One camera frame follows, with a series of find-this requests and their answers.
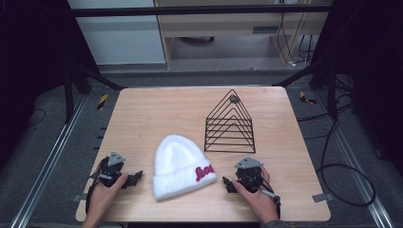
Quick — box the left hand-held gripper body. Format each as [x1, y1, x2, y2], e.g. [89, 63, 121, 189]
[89, 151, 131, 188]

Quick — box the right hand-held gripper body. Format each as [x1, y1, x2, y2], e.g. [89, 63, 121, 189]
[234, 156, 266, 194]

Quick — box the person's right hand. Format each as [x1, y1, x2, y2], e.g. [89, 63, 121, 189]
[232, 165, 280, 225]

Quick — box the person's left hand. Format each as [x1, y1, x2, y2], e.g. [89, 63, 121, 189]
[83, 172, 129, 228]

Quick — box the white knitted beanie hat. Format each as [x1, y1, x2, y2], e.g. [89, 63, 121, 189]
[152, 134, 219, 202]

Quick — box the yellow black striped tape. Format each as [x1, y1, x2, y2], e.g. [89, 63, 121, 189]
[298, 90, 318, 105]
[96, 92, 109, 111]

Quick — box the black metal stand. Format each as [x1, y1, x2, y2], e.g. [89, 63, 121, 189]
[273, 58, 339, 121]
[62, 58, 126, 125]

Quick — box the white cabinet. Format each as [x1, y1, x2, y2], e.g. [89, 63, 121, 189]
[67, 0, 166, 67]

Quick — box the black curtain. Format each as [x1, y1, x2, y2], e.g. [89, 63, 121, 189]
[0, 0, 103, 174]
[312, 0, 403, 179]

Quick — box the light wooden desk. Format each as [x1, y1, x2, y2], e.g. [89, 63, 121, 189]
[153, 0, 332, 69]

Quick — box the black horizontal metal bar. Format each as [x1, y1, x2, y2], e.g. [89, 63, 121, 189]
[67, 3, 334, 19]

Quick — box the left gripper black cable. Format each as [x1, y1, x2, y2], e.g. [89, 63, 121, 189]
[84, 157, 108, 217]

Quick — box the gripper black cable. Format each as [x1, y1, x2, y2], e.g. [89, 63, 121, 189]
[84, 157, 108, 217]
[259, 177, 283, 220]

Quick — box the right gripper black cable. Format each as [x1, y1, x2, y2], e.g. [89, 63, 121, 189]
[259, 177, 283, 220]

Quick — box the black wire triangular rack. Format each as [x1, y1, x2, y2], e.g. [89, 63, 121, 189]
[203, 88, 257, 154]

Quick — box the grey metal table bracket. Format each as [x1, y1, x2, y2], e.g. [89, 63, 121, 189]
[311, 192, 335, 204]
[71, 192, 88, 203]

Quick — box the aluminium floor rail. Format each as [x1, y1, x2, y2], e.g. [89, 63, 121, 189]
[315, 91, 395, 228]
[9, 94, 88, 228]

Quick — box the long black floor cable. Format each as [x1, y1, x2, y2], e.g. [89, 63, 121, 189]
[297, 101, 377, 208]

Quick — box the bundle of hanging cables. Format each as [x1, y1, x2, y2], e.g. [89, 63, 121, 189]
[276, 0, 317, 68]

